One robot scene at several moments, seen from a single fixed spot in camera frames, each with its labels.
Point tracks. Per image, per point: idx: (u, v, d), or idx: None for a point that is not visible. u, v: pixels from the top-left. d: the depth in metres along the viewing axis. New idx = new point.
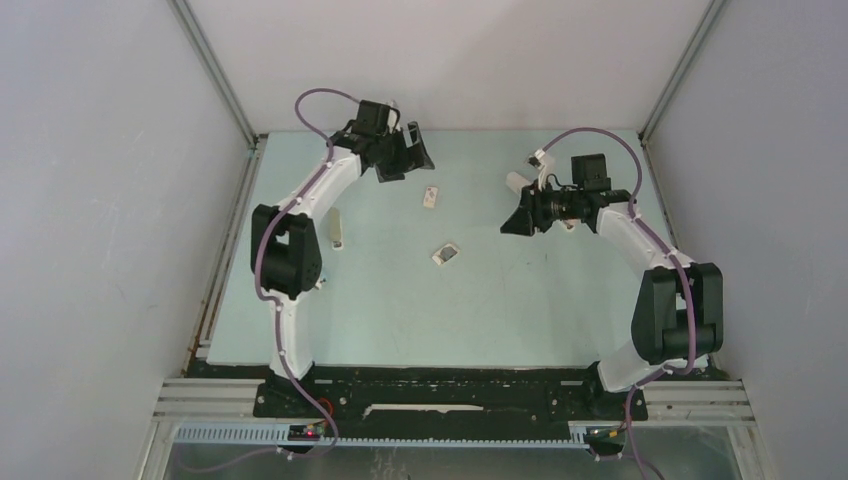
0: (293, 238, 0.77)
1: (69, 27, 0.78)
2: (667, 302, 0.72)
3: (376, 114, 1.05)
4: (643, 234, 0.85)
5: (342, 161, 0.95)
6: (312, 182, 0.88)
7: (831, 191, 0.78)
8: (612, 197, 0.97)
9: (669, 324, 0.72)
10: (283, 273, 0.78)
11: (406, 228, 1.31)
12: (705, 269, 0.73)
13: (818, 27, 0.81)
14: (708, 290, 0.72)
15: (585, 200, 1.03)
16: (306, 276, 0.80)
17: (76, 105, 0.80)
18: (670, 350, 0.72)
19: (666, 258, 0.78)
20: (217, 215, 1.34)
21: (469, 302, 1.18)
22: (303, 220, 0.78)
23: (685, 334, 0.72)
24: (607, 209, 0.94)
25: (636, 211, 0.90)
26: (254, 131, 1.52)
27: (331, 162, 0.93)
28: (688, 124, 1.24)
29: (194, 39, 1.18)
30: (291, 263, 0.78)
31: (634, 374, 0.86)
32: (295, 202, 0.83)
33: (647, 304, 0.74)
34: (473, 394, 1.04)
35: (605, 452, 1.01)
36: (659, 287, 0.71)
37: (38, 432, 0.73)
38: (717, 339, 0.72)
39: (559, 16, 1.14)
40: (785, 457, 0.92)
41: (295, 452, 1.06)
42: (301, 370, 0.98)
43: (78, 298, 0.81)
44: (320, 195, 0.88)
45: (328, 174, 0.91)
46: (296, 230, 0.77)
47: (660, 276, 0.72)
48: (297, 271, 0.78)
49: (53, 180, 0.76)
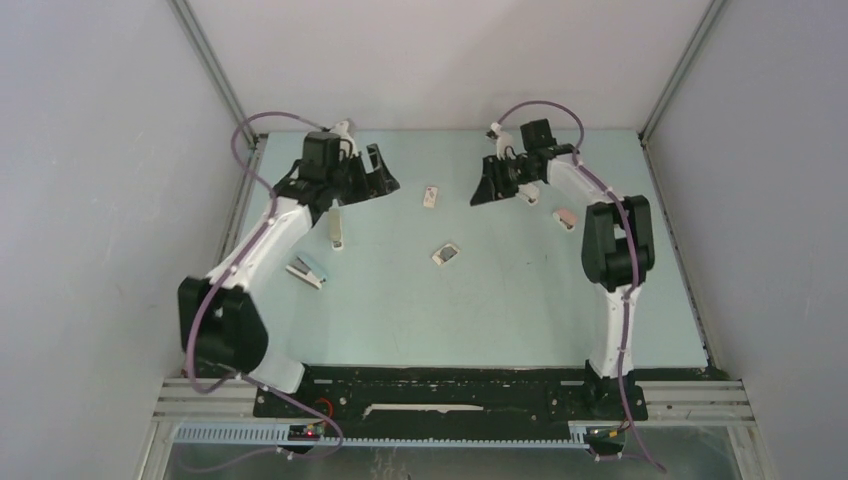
0: (228, 313, 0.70)
1: (70, 27, 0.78)
2: (608, 230, 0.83)
3: (322, 151, 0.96)
4: (584, 178, 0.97)
5: (286, 215, 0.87)
6: (250, 246, 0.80)
7: (831, 191, 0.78)
8: (559, 150, 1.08)
9: (612, 251, 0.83)
10: (223, 353, 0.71)
11: (405, 228, 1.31)
12: (636, 199, 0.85)
13: (818, 27, 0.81)
14: (640, 217, 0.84)
15: (536, 157, 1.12)
16: (248, 354, 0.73)
17: (76, 105, 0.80)
18: (614, 272, 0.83)
19: (605, 195, 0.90)
20: (217, 215, 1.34)
21: (468, 302, 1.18)
22: (236, 294, 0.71)
23: (627, 257, 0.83)
24: (555, 160, 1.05)
25: (579, 160, 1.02)
26: (254, 131, 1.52)
27: (273, 219, 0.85)
28: (689, 124, 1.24)
29: (193, 39, 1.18)
30: (228, 346, 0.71)
31: (613, 332, 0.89)
32: (229, 272, 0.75)
33: (592, 236, 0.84)
34: (473, 394, 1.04)
35: (605, 452, 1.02)
36: (602, 219, 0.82)
37: (39, 432, 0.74)
38: (652, 258, 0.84)
39: (559, 16, 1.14)
40: (785, 457, 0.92)
41: (295, 452, 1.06)
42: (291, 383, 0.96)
43: (78, 298, 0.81)
44: (258, 259, 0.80)
45: (270, 232, 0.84)
46: (229, 309, 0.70)
47: (600, 209, 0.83)
48: (236, 352, 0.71)
49: (54, 180, 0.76)
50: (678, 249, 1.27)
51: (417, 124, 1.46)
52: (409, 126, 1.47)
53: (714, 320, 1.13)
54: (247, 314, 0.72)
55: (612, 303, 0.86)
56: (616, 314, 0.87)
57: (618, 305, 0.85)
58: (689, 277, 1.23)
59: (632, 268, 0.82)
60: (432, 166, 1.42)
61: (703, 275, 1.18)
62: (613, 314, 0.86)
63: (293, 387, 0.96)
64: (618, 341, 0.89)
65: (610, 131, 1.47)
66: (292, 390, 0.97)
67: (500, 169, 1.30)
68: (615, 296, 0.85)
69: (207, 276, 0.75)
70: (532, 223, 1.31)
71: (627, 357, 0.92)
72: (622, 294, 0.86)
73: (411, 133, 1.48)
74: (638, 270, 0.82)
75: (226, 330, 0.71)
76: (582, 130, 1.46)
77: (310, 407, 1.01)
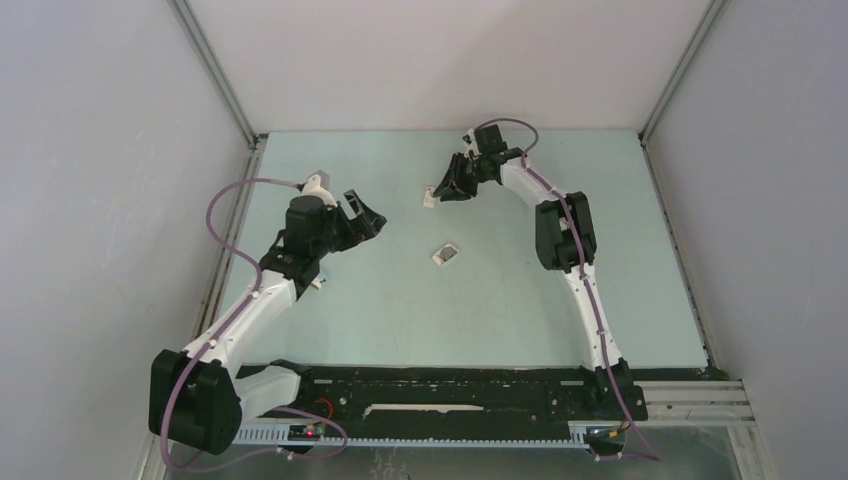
0: (201, 389, 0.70)
1: (69, 28, 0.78)
2: (555, 224, 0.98)
3: (302, 225, 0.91)
4: (532, 179, 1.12)
5: (270, 287, 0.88)
6: (231, 320, 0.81)
7: (830, 192, 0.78)
8: (509, 155, 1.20)
9: (561, 240, 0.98)
10: (193, 431, 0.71)
11: (406, 229, 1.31)
12: (575, 197, 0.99)
13: (818, 29, 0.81)
14: (582, 210, 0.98)
15: (489, 162, 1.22)
16: (222, 432, 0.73)
17: (76, 105, 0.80)
18: (564, 258, 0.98)
19: (550, 194, 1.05)
20: (217, 216, 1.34)
21: (468, 303, 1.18)
22: (211, 370, 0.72)
23: (574, 244, 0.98)
24: (504, 166, 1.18)
25: (527, 162, 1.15)
26: (254, 131, 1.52)
27: (257, 292, 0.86)
28: (688, 124, 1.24)
29: (193, 40, 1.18)
30: (200, 424, 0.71)
31: (588, 316, 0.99)
32: (208, 347, 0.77)
33: (545, 231, 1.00)
34: (473, 394, 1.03)
35: (605, 452, 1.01)
36: (548, 215, 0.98)
37: (41, 430, 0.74)
38: (594, 242, 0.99)
39: (559, 16, 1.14)
40: (785, 457, 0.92)
41: (294, 452, 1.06)
42: (289, 393, 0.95)
43: (78, 298, 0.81)
44: (239, 333, 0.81)
45: (251, 307, 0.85)
46: (204, 384, 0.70)
47: (546, 207, 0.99)
48: (206, 430, 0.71)
49: (55, 180, 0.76)
50: (678, 249, 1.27)
51: (417, 123, 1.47)
52: (409, 126, 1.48)
53: (714, 320, 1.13)
54: (222, 390, 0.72)
55: (574, 284, 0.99)
56: (581, 296, 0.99)
57: (580, 286, 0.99)
58: (689, 277, 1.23)
59: (578, 253, 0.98)
60: (432, 167, 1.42)
61: (703, 275, 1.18)
62: (579, 296, 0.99)
63: (292, 394, 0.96)
64: (596, 325, 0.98)
65: (610, 131, 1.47)
66: (290, 399, 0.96)
67: (460, 166, 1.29)
68: (574, 276, 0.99)
69: (184, 350, 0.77)
70: (531, 223, 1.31)
71: (611, 344, 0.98)
72: (579, 274, 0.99)
73: (411, 134, 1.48)
74: (583, 254, 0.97)
75: (198, 407, 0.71)
76: (582, 131, 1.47)
77: (309, 408, 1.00)
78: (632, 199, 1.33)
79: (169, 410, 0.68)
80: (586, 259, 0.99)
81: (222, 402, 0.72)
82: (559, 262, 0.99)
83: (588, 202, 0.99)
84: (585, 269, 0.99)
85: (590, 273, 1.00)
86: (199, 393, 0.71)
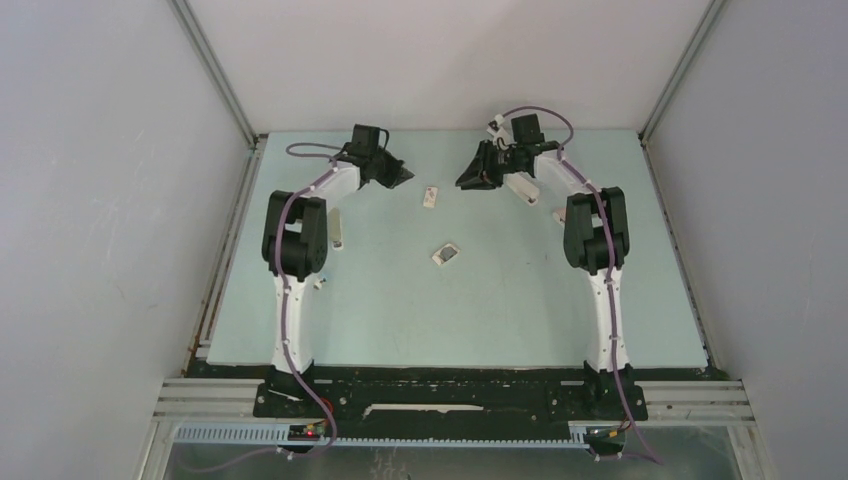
0: (307, 216, 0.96)
1: (69, 29, 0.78)
2: (587, 218, 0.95)
3: (369, 135, 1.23)
4: (565, 172, 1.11)
5: (346, 169, 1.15)
6: (323, 178, 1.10)
7: (831, 192, 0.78)
8: (544, 146, 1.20)
9: (591, 237, 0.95)
10: (295, 252, 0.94)
11: (406, 228, 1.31)
12: (612, 192, 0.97)
13: (819, 28, 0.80)
14: (616, 208, 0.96)
15: (524, 152, 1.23)
16: (315, 261, 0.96)
17: (76, 106, 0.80)
18: (593, 256, 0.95)
19: (585, 187, 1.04)
20: (216, 216, 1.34)
21: (469, 302, 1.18)
22: (314, 203, 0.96)
23: (605, 244, 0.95)
24: (540, 157, 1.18)
25: (563, 154, 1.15)
26: (254, 131, 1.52)
27: (337, 168, 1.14)
28: (689, 124, 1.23)
29: (194, 40, 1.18)
30: (302, 247, 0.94)
31: (602, 319, 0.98)
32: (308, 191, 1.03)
33: (573, 224, 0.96)
34: (473, 394, 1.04)
35: (605, 452, 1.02)
36: (580, 209, 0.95)
37: (40, 431, 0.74)
38: (626, 243, 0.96)
39: (559, 16, 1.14)
40: (785, 457, 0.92)
41: (295, 452, 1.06)
42: (304, 364, 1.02)
43: (77, 299, 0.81)
44: (327, 190, 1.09)
45: (332, 178, 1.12)
46: (310, 213, 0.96)
47: (579, 200, 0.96)
48: (307, 253, 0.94)
49: (53, 180, 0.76)
50: (678, 249, 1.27)
51: (416, 123, 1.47)
52: (410, 126, 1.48)
53: (714, 320, 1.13)
54: (321, 220, 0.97)
55: (597, 287, 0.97)
56: (602, 299, 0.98)
57: (603, 289, 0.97)
58: (689, 277, 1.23)
59: (608, 254, 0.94)
60: (432, 167, 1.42)
61: (703, 275, 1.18)
62: (598, 299, 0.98)
63: (303, 366, 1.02)
64: (609, 329, 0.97)
65: (609, 131, 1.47)
66: (302, 369, 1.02)
67: (490, 155, 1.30)
68: (598, 279, 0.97)
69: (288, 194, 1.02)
70: (532, 223, 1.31)
71: (621, 348, 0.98)
72: (604, 277, 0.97)
73: (411, 134, 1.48)
74: (613, 255, 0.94)
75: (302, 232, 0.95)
76: (582, 131, 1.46)
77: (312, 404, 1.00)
78: (632, 199, 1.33)
79: (283, 222, 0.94)
80: (616, 263, 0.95)
81: (320, 230, 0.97)
82: (587, 261, 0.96)
83: (624, 198, 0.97)
84: (612, 274, 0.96)
85: (616, 277, 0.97)
86: (305, 221, 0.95)
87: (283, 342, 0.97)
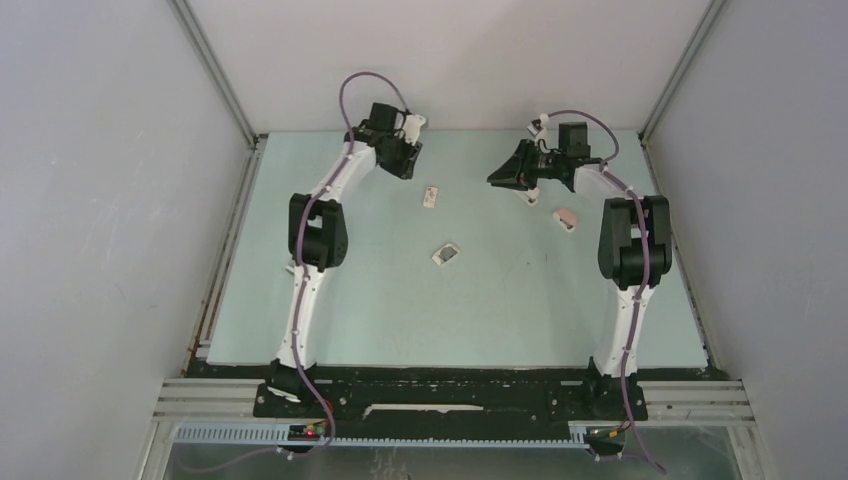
0: (327, 219, 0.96)
1: (69, 30, 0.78)
2: (623, 225, 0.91)
3: (387, 114, 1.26)
4: (606, 180, 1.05)
5: (362, 149, 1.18)
6: (338, 173, 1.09)
7: (831, 193, 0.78)
8: (587, 162, 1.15)
9: (628, 247, 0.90)
10: (317, 249, 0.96)
11: (406, 229, 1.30)
12: (656, 200, 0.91)
13: (819, 27, 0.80)
14: (658, 219, 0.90)
15: (565, 165, 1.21)
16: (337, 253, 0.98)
17: (75, 105, 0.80)
18: (627, 268, 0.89)
19: (625, 194, 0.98)
20: (216, 216, 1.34)
21: (470, 302, 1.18)
22: (333, 205, 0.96)
23: (641, 257, 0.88)
24: (582, 169, 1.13)
25: (606, 167, 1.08)
26: (254, 131, 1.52)
27: (353, 152, 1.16)
28: (690, 124, 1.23)
29: (194, 40, 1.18)
30: (325, 243, 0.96)
31: (621, 330, 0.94)
32: (325, 190, 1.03)
33: (608, 230, 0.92)
34: (473, 394, 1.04)
35: (605, 452, 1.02)
36: (619, 212, 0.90)
37: (41, 429, 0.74)
38: (668, 261, 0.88)
39: (560, 16, 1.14)
40: (785, 457, 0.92)
41: (295, 452, 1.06)
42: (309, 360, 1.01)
43: (77, 298, 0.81)
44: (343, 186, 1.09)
45: (350, 163, 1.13)
46: (328, 215, 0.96)
47: (617, 203, 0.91)
48: (329, 246, 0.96)
49: (53, 179, 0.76)
50: (678, 249, 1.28)
51: None
52: None
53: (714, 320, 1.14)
54: (341, 219, 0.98)
55: (623, 301, 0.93)
56: (625, 313, 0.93)
57: (628, 304, 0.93)
58: (690, 278, 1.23)
59: (643, 268, 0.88)
60: (432, 167, 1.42)
61: (703, 275, 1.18)
62: (622, 312, 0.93)
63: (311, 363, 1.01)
64: (624, 341, 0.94)
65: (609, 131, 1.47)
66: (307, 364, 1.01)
67: (530, 156, 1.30)
68: (626, 294, 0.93)
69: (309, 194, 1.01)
70: (533, 223, 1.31)
71: (630, 358, 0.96)
72: (633, 293, 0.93)
73: None
74: (648, 270, 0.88)
75: (324, 232, 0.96)
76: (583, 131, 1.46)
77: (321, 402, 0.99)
78: None
79: (305, 223, 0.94)
80: (650, 280, 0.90)
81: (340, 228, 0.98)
82: (620, 273, 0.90)
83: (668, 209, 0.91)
84: (642, 292, 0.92)
85: (646, 296, 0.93)
86: (324, 219, 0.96)
87: (293, 331, 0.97)
